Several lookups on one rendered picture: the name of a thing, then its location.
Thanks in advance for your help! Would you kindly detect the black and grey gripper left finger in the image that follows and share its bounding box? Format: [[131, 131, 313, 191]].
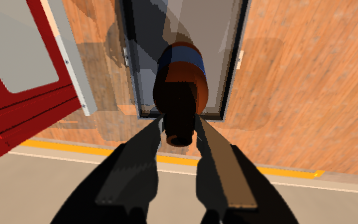
[[50, 113, 167, 224]]

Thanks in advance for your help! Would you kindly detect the red divided crate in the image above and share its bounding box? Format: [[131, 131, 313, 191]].
[[0, 0, 82, 157]]

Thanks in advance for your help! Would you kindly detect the black rectangular tray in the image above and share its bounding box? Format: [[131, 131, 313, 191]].
[[119, 0, 252, 122]]

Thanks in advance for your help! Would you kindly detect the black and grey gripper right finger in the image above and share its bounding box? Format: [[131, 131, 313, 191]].
[[193, 113, 299, 224]]

